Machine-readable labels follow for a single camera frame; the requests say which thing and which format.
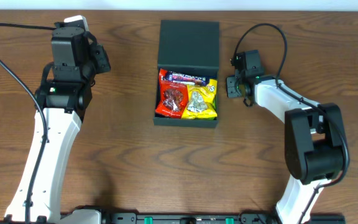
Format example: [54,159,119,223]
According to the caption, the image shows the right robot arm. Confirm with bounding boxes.
[226,50,350,223]

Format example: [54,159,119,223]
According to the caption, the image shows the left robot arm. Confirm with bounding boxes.
[1,22,111,223]

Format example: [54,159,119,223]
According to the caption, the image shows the dark green hinged box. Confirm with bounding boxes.
[153,19,221,129]

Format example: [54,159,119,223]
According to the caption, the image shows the red candy bag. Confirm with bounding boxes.
[155,69,188,119]

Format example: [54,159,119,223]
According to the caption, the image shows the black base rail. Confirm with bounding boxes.
[59,205,347,224]

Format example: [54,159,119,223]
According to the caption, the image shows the yellow candy bag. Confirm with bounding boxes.
[181,79,218,119]

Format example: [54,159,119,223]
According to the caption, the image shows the Dairy Milk chocolate bar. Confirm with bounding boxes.
[162,71,209,86]

